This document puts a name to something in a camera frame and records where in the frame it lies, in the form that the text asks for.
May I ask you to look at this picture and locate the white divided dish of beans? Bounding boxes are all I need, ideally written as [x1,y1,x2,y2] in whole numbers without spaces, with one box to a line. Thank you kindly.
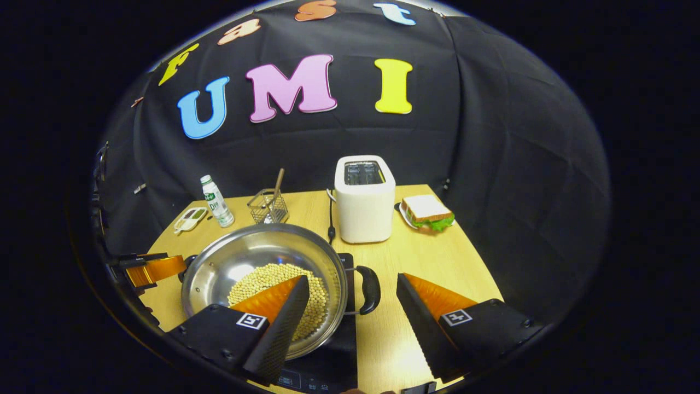
[174,207,209,235]

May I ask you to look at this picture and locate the black induction cooktop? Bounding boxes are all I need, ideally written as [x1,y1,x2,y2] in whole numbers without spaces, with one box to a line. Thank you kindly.
[273,253,359,393]

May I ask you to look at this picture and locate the heap of yellow soybeans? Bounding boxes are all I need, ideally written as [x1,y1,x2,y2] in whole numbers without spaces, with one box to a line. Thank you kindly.
[227,263,329,343]

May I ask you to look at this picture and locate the white drink bottle green label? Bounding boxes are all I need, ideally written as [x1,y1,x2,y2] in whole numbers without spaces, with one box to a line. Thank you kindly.
[200,175,236,228]

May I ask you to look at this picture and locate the black toaster power cable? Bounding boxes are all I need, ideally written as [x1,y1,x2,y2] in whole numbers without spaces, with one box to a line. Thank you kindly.
[326,189,337,245]

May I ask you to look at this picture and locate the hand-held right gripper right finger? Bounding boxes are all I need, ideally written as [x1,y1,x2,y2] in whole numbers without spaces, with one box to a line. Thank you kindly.
[396,272,547,384]

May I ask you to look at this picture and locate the sandwich with lettuce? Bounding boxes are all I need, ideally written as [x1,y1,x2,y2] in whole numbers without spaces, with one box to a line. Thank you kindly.
[405,194,456,233]

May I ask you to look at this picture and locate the stainless steel pot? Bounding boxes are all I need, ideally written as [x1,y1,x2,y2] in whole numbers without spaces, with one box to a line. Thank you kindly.
[178,223,382,361]

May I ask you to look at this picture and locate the wooden handled spoon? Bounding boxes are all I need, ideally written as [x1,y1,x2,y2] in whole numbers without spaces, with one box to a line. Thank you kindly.
[264,168,285,222]

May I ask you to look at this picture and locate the white toaster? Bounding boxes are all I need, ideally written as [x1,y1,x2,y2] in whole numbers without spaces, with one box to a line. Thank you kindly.
[334,155,396,244]

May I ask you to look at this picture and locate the wire mesh utensil holder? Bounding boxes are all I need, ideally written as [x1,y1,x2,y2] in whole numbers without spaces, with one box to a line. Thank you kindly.
[247,188,289,225]

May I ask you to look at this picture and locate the small white plate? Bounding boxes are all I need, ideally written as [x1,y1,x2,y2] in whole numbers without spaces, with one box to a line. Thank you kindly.
[394,201,456,230]

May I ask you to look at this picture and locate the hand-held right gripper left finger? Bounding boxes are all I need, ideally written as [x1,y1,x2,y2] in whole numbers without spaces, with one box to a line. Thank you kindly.
[167,275,311,386]

